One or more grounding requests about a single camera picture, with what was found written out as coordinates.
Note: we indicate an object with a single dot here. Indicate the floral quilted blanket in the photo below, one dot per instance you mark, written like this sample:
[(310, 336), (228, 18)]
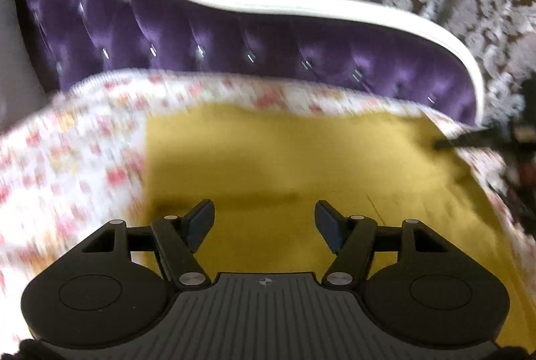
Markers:
[(83, 133)]

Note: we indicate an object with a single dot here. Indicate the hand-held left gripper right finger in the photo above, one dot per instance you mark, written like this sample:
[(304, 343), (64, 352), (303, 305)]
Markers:
[(328, 226)]

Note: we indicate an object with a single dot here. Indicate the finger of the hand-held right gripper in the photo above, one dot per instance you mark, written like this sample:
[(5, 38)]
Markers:
[(473, 138)]

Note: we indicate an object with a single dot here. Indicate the grey pillow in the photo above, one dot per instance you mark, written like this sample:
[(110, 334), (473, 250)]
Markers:
[(21, 50)]

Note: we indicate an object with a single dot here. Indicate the yellow cloth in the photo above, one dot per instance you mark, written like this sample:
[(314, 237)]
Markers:
[(272, 154)]

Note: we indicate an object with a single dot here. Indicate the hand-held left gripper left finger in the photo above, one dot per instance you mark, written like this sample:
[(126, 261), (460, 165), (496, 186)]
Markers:
[(202, 222)]

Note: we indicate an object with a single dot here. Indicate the purple tufted headboard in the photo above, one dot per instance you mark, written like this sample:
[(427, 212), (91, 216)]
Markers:
[(125, 29)]

